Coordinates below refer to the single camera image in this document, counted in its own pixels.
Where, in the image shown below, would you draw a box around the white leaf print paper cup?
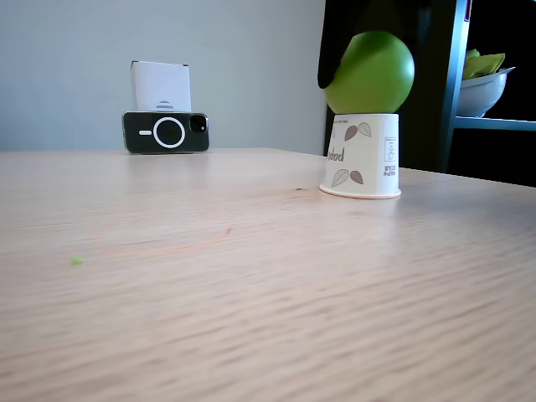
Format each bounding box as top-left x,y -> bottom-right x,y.
318,112 -> 403,200

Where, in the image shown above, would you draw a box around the dark shelf frame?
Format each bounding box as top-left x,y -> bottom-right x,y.
438,0 -> 536,178

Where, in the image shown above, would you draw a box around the green ball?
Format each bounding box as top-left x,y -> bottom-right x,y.
322,30 -> 416,116

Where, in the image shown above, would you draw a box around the green leaves in bowl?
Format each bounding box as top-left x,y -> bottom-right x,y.
461,49 -> 508,81

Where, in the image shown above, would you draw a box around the white cardboard box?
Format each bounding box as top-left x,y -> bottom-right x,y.
129,60 -> 193,114

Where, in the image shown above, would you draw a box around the black smartphone with ring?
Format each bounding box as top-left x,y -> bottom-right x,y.
121,110 -> 210,155

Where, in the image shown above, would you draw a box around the white bowl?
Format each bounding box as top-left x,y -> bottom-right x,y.
456,66 -> 517,119

